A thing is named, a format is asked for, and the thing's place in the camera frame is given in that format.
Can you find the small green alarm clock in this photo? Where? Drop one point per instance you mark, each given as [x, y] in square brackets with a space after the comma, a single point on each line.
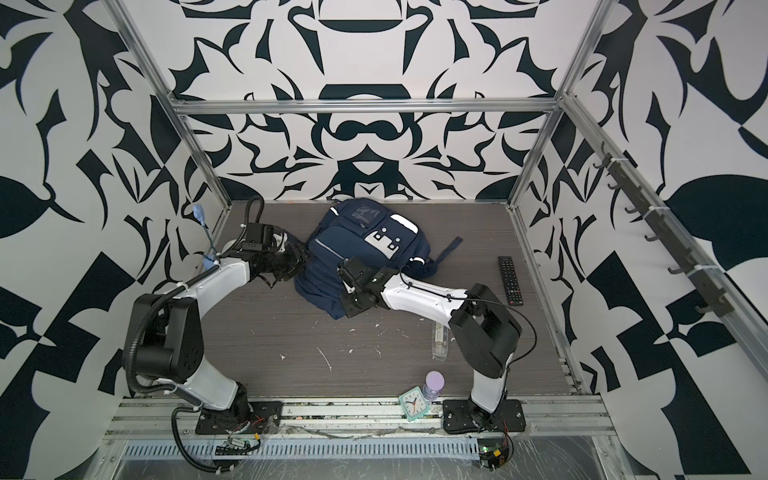
[414, 404]

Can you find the right circuit board green light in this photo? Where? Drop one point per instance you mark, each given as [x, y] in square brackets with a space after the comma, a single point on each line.
[494, 455]

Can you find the clear plastic ruler case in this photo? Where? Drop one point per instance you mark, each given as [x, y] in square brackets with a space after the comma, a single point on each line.
[441, 341]

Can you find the left small circuit board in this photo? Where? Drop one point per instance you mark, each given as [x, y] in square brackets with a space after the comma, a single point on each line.
[238, 447]

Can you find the black tv remote control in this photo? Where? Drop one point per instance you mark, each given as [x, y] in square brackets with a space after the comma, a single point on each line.
[510, 281]

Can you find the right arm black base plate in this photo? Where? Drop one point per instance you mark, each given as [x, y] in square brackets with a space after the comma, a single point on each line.
[464, 417]

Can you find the wall mounted hook rail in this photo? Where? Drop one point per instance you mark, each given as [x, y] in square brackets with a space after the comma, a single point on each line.
[701, 272]

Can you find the navy blue student backpack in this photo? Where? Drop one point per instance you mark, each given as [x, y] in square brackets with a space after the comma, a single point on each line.
[372, 232]

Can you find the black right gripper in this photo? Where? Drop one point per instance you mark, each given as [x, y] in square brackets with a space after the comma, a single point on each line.
[346, 305]

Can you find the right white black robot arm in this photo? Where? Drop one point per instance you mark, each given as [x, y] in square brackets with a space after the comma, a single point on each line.
[485, 330]

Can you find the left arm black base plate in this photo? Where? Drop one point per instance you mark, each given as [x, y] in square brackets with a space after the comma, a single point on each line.
[255, 418]

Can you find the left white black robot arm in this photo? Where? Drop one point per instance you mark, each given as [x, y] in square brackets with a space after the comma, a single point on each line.
[164, 348]

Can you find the purple lidded small bottle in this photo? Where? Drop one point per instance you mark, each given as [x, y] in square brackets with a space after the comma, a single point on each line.
[433, 385]

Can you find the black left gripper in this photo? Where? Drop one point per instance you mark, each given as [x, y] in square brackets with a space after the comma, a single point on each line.
[299, 259]

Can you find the white perforated cable tray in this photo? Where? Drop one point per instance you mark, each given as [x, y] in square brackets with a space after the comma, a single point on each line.
[460, 448]

